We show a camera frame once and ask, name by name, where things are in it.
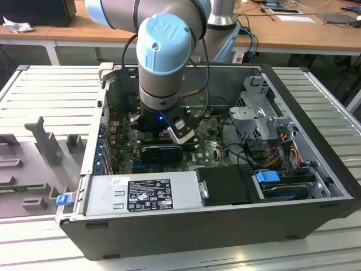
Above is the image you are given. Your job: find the green motherboard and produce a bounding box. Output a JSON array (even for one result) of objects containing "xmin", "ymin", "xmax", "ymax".
[{"xmin": 105, "ymin": 108, "xmax": 249, "ymax": 176}]

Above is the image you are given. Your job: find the dark desk pad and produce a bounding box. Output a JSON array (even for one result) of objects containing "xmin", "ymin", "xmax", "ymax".
[{"xmin": 315, "ymin": 12, "xmax": 359, "ymax": 26}]

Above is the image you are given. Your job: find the thick black wire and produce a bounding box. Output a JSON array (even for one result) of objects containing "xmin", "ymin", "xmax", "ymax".
[{"xmin": 221, "ymin": 112, "xmax": 256, "ymax": 167}]

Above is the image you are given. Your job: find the grey parts rack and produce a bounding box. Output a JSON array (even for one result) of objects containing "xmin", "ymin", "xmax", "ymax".
[{"xmin": 0, "ymin": 115, "xmax": 91, "ymax": 220}]

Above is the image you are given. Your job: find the black PC case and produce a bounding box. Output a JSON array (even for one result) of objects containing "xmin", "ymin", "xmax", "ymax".
[{"xmin": 55, "ymin": 62, "xmax": 361, "ymax": 262}]

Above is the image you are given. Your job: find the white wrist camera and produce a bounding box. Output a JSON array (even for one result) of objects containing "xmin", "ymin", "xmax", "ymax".
[{"xmin": 166, "ymin": 116, "xmax": 196, "ymax": 145}]

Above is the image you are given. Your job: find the pale blue teach pendant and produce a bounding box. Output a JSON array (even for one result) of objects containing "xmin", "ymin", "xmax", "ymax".
[{"xmin": 211, "ymin": 27, "xmax": 242, "ymax": 62}]

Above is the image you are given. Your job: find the crumpled white paper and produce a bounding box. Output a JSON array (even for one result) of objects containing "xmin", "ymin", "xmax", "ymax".
[{"xmin": 2, "ymin": 15, "xmax": 34, "ymax": 34}]

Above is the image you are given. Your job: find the silver power supply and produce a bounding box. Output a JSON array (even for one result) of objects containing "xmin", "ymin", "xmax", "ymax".
[{"xmin": 84, "ymin": 171, "xmax": 209, "ymax": 217}]

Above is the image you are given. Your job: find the white paper sheet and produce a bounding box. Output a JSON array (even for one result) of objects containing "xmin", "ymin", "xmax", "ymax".
[{"xmin": 276, "ymin": 14, "xmax": 316, "ymax": 24}]

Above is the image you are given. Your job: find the silver drive cage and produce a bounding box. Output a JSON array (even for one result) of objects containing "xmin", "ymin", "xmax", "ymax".
[{"xmin": 227, "ymin": 73, "xmax": 300, "ymax": 149}]

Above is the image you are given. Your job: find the black camera bracket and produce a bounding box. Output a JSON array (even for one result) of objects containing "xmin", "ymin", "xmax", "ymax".
[{"xmin": 169, "ymin": 108, "xmax": 204, "ymax": 142}]

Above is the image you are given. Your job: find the coloured wire bundle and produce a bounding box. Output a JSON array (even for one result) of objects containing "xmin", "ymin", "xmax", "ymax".
[{"xmin": 265, "ymin": 132, "xmax": 302, "ymax": 170}]

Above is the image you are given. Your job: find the low-profile graphics card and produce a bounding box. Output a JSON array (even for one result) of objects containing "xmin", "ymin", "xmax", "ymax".
[{"xmin": 140, "ymin": 145, "xmax": 183, "ymax": 165}]

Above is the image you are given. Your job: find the thin black wire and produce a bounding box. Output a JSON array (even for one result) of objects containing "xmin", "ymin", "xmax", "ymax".
[{"xmin": 210, "ymin": 97, "xmax": 230, "ymax": 110}]

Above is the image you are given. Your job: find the blue cable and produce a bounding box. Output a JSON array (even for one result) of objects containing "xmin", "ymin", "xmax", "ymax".
[{"xmin": 239, "ymin": 27, "xmax": 259, "ymax": 62}]

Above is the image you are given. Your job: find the hard disk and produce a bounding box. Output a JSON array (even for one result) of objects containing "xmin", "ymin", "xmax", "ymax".
[{"xmin": 261, "ymin": 183, "xmax": 311, "ymax": 202}]

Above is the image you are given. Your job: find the blue disk carrier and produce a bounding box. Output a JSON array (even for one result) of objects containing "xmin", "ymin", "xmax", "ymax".
[{"xmin": 255, "ymin": 170, "xmax": 280, "ymax": 186}]

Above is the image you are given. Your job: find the black computer box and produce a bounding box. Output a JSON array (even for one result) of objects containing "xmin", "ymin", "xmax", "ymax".
[{"xmin": 0, "ymin": 0, "xmax": 77, "ymax": 28}]

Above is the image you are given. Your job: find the flat phone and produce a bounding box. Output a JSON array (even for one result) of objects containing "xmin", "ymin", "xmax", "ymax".
[{"xmin": 267, "ymin": 7, "xmax": 304, "ymax": 15}]

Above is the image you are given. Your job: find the green RAM stick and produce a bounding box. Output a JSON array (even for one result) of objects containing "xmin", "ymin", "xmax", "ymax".
[{"xmin": 0, "ymin": 183, "xmax": 32, "ymax": 190}]

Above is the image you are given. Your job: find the black fan shroud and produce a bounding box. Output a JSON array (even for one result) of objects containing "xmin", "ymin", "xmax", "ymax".
[{"xmin": 194, "ymin": 165, "xmax": 262, "ymax": 206}]

